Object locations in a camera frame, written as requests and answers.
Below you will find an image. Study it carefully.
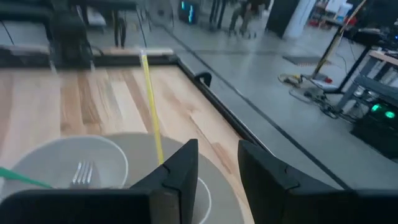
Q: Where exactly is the gold spoon with green handle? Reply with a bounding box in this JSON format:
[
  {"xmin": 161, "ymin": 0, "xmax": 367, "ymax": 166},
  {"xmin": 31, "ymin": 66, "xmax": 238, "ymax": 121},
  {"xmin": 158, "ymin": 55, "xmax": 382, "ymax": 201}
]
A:
[{"xmin": 0, "ymin": 166, "xmax": 53, "ymax": 190}]

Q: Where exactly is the office chair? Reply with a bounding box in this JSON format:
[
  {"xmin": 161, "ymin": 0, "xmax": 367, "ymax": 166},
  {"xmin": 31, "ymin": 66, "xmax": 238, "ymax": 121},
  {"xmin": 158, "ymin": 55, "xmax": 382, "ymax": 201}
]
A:
[{"xmin": 228, "ymin": 0, "xmax": 268, "ymax": 40}]

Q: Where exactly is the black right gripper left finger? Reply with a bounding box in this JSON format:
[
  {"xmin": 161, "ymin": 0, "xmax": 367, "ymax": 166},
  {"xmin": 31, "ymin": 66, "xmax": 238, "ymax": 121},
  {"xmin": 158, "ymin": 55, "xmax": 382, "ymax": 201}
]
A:
[{"xmin": 0, "ymin": 139, "xmax": 200, "ymax": 224}]

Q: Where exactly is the round grey mat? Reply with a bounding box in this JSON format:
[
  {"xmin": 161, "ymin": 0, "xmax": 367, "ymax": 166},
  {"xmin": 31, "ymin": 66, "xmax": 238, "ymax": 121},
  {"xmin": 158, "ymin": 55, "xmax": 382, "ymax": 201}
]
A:
[{"xmin": 102, "ymin": 132, "xmax": 246, "ymax": 224}]

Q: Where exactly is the black computer with green lights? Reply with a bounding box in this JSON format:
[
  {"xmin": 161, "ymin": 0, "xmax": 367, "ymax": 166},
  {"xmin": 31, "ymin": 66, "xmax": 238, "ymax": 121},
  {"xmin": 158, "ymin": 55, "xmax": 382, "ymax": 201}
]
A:
[{"xmin": 351, "ymin": 102, "xmax": 398, "ymax": 159}]

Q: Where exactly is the white pillar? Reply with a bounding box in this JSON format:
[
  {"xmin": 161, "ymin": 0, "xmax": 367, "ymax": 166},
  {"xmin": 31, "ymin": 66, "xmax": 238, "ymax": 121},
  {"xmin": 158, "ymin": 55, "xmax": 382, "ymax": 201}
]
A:
[{"xmin": 266, "ymin": 0, "xmax": 317, "ymax": 40}]

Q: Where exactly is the floor cable bundle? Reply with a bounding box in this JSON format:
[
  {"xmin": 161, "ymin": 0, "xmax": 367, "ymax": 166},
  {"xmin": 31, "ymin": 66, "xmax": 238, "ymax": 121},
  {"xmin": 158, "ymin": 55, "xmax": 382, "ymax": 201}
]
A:
[{"xmin": 278, "ymin": 73, "xmax": 343, "ymax": 119}]

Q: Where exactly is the yellow pole stand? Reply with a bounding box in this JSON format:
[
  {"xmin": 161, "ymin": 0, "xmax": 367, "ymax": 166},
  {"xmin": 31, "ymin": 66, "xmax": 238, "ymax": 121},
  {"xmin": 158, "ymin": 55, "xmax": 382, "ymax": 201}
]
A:
[{"xmin": 306, "ymin": 0, "xmax": 368, "ymax": 83}]

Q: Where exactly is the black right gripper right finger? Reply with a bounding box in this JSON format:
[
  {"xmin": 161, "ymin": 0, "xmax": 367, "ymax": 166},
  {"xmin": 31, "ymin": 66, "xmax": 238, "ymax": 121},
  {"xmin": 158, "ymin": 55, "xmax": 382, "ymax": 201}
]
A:
[{"xmin": 238, "ymin": 139, "xmax": 398, "ymax": 224}]

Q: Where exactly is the fork with pink handle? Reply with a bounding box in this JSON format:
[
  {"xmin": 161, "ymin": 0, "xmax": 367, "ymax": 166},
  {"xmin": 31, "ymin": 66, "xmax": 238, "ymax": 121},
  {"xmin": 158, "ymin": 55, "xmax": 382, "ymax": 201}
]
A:
[{"xmin": 70, "ymin": 160, "xmax": 94, "ymax": 190}]

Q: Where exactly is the grey desk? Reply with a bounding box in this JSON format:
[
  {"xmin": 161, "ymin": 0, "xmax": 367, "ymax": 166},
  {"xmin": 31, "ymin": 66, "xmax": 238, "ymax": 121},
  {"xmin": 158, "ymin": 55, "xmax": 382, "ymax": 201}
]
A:
[{"xmin": 335, "ymin": 49, "xmax": 398, "ymax": 113}]

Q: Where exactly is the dark screen with cyan display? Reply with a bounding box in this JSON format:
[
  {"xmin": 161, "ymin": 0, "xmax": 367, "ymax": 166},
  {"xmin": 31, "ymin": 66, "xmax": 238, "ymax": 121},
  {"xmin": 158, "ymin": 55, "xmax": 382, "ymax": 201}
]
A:
[{"xmin": 178, "ymin": 0, "xmax": 200, "ymax": 25}]

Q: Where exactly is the white bowl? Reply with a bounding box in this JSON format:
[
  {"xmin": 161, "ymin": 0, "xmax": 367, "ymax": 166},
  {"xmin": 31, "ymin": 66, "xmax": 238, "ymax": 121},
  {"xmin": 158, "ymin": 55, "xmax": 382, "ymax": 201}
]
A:
[{"xmin": 0, "ymin": 134, "xmax": 129, "ymax": 202}]

